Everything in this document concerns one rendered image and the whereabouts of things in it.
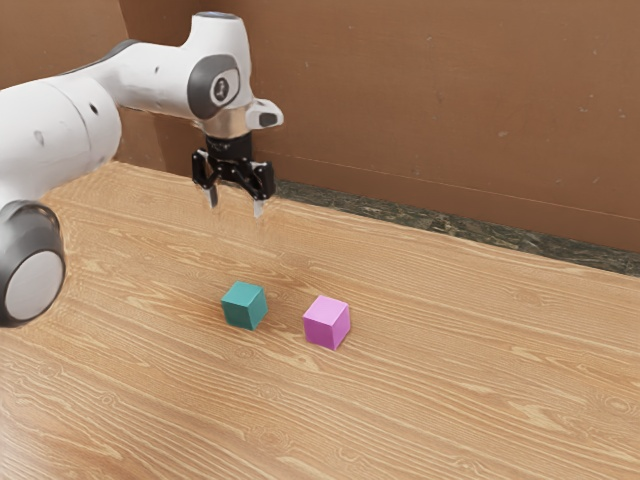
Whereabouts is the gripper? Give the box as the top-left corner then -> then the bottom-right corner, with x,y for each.
190,130 -> 276,219

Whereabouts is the teal cube block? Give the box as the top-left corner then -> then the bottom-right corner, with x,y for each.
220,280 -> 268,332

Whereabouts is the pink cube block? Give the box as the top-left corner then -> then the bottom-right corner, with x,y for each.
302,294 -> 351,352

